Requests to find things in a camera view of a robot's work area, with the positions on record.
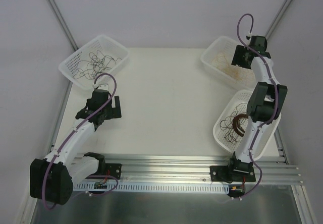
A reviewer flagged dark cable in left basket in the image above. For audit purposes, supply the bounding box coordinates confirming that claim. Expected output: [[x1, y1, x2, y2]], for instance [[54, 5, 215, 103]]
[[74, 57, 101, 82]]

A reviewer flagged brown loose cable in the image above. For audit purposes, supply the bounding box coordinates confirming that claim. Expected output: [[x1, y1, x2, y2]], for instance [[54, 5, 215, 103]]
[[220, 102, 249, 145]]

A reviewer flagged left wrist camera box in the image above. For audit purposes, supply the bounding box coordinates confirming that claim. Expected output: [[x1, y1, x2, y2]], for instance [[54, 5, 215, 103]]
[[92, 83, 110, 91]]

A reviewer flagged orange cable in right basket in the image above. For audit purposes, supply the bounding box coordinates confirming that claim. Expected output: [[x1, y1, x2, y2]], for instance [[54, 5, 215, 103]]
[[210, 52, 255, 82]]

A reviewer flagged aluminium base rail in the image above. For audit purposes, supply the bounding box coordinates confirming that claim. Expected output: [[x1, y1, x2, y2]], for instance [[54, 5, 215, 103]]
[[31, 153, 303, 186]]

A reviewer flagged white basket far right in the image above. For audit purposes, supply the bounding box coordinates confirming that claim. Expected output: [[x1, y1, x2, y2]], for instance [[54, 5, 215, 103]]
[[200, 36, 256, 91]]

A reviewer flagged brown cable coil in basket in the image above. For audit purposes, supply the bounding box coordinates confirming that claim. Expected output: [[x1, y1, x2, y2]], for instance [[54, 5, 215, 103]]
[[232, 114, 250, 137]]

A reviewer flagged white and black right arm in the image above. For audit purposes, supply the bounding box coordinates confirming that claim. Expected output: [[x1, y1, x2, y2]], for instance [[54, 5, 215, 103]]
[[226, 36, 288, 182]]

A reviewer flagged dark cable pulled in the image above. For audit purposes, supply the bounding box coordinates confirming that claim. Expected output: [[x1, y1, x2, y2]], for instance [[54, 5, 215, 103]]
[[73, 50, 121, 80]]

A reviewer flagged white slotted cable duct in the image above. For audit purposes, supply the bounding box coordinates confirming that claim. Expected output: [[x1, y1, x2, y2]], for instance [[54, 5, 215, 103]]
[[73, 181, 229, 194]]

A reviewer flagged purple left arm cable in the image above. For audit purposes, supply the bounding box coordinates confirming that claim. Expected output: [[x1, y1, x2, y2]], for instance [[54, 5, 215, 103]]
[[41, 73, 117, 210]]

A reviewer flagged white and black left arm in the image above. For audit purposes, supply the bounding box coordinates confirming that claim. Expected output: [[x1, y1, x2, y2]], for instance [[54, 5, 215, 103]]
[[29, 89, 122, 205]]

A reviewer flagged white basket far left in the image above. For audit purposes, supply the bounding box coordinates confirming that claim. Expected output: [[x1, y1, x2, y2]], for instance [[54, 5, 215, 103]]
[[58, 34, 130, 91]]

